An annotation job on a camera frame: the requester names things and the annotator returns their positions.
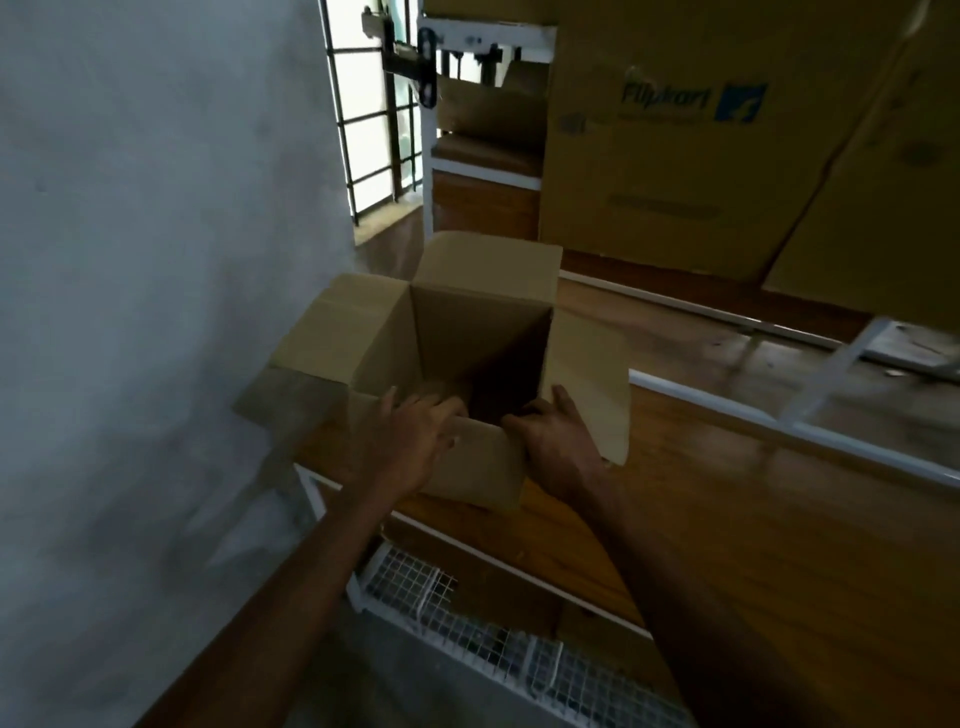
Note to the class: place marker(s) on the large plain cardboard box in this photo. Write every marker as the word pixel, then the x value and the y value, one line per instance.
pixel 877 180

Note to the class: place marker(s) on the white metal shelf rack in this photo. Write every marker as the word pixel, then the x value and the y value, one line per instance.
pixel 480 120

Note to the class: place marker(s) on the person's left thumb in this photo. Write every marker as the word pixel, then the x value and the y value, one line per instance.
pixel 386 409

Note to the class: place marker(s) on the person's right hand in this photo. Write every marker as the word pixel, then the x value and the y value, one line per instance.
pixel 559 450

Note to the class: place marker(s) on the black metal bracket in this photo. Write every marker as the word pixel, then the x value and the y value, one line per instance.
pixel 409 56

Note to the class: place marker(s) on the person's left forearm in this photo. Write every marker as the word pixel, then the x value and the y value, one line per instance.
pixel 285 600

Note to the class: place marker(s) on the folded brown cardboard sheet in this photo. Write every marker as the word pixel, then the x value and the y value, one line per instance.
pixel 491 112

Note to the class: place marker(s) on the white metal table frame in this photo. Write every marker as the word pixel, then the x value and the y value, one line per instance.
pixel 825 420

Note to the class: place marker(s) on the barred window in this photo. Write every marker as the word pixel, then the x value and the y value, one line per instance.
pixel 371 105

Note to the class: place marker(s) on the person's right thumb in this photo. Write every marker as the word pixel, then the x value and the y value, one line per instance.
pixel 568 409

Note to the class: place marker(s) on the large printed cardboard box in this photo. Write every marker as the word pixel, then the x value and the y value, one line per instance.
pixel 675 135

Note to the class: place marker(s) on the person's right forearm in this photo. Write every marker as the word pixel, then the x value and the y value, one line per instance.
pixel 675 607

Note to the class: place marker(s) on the person's left hand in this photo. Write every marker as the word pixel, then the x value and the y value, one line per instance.
pixel 401 444

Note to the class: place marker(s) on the brown cardboard box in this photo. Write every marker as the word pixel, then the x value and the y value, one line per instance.
pixel 457 352

